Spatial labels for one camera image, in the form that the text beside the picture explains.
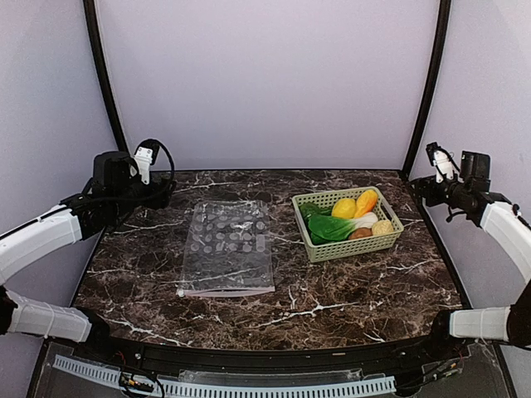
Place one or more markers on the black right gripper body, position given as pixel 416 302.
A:
pixel 433 198

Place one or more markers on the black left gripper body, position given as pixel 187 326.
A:
pixel 126 198

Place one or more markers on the yellow lemon toy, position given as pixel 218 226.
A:
pixel 344 208

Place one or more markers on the light green plastic basket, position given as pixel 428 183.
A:
pixel 345 248

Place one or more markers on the green bok choy toy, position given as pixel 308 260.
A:
pixel 332 228

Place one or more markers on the clear dotted zip top bag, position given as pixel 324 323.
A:
pixel 228 251

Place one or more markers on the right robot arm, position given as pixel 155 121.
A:
pixel 465 190

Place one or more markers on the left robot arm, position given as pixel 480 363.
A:
pixel 120 184

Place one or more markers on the beige walnut toy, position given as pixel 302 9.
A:
pixel 382 227

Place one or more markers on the brown potato toy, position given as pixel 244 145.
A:
pixel 360 233

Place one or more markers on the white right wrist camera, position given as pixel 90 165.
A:
pixel 441 161

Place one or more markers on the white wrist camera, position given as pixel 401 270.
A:
pixel 145 156
pixel 441 161

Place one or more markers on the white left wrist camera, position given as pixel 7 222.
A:
pixel 145 156

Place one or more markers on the right black frame post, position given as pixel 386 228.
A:
pixel 442 23

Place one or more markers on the black frame post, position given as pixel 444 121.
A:
pixel 97 50
pixel 442 23

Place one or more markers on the black front rail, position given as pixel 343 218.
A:
pixel 167 359

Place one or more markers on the white slotted cable duct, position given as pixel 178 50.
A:
pixel 202 384

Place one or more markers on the left black frame post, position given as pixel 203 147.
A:
pixel 97 50

